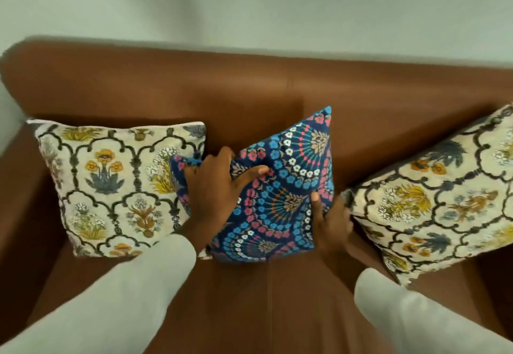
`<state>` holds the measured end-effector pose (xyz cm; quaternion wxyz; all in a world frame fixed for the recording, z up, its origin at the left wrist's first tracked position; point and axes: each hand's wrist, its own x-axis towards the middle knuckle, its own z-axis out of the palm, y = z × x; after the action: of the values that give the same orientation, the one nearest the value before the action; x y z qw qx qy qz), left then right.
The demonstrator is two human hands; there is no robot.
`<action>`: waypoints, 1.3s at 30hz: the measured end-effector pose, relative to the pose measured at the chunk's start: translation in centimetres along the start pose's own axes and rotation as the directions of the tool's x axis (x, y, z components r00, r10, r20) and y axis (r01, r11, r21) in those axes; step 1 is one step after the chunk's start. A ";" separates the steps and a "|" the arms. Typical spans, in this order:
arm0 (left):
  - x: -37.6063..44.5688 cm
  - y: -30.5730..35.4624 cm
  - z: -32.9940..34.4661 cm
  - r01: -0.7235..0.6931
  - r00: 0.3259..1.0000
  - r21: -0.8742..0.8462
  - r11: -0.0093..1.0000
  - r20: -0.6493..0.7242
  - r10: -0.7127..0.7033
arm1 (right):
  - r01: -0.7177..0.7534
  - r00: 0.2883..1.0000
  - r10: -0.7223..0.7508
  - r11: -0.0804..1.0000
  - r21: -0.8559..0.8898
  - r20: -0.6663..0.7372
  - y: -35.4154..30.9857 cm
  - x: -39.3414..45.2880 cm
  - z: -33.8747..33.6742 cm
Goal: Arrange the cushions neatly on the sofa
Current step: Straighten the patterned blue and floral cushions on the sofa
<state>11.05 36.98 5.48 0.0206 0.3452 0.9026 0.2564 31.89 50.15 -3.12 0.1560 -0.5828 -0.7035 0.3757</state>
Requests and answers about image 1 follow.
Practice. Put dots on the cream floral cushion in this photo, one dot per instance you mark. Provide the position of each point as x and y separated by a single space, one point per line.
437 205
116 189

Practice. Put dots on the person's right forearm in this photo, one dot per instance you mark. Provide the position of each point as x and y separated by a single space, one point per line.
421 317

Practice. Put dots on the person's left hand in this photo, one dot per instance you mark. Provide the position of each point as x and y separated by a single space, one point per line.
212 193

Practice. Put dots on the blue cushion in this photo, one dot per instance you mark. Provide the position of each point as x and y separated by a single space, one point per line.
288 189

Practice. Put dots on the person's left forearm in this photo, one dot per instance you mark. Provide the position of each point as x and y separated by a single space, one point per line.
108 305

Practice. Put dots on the brown leather sofa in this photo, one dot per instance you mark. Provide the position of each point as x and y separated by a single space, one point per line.
260 85

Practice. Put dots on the person's right hand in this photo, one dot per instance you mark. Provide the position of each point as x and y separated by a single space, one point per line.
330 225

